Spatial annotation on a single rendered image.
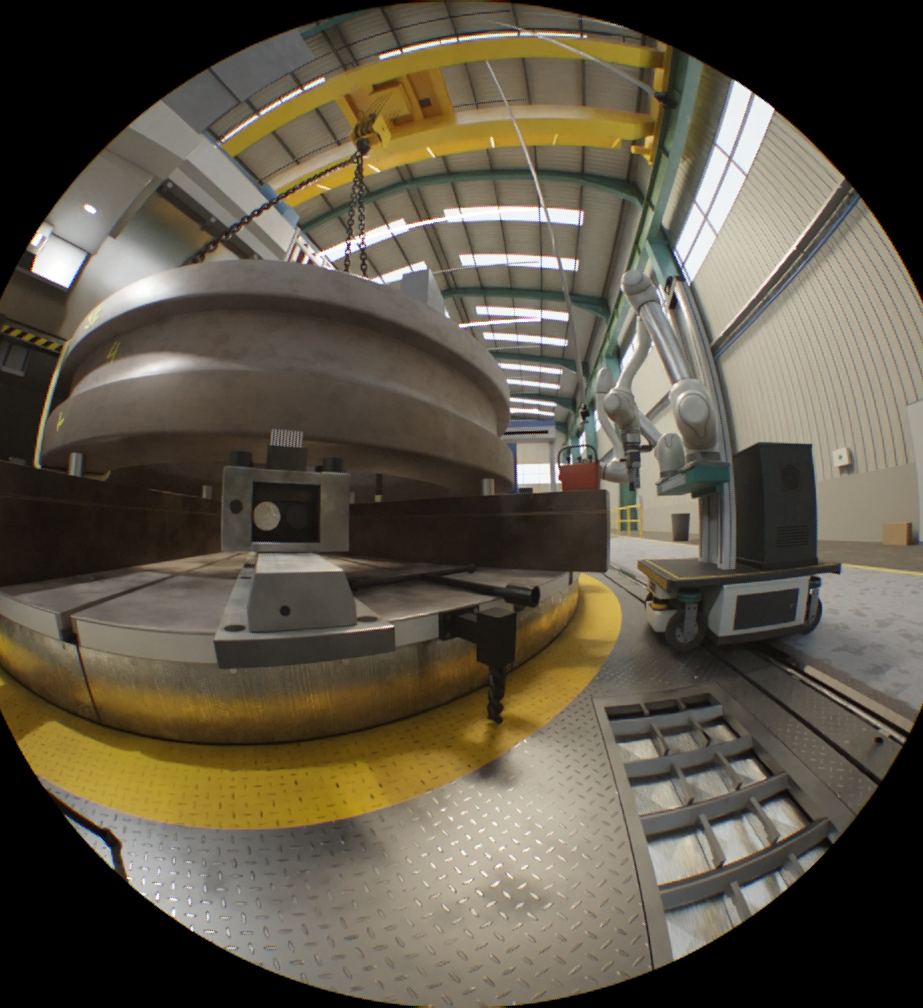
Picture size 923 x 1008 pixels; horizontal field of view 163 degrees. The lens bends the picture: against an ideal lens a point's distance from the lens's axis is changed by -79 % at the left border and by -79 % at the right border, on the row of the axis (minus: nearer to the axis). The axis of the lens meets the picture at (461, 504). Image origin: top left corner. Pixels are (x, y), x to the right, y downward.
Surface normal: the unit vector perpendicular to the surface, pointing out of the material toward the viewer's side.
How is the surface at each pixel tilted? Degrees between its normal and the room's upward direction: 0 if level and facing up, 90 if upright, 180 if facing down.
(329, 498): 90
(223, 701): 90
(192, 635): 90
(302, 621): 90
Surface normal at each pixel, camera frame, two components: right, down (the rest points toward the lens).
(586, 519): -0.54, -0.05
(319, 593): 0.57, -0.05
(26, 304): 0.98, -0.02
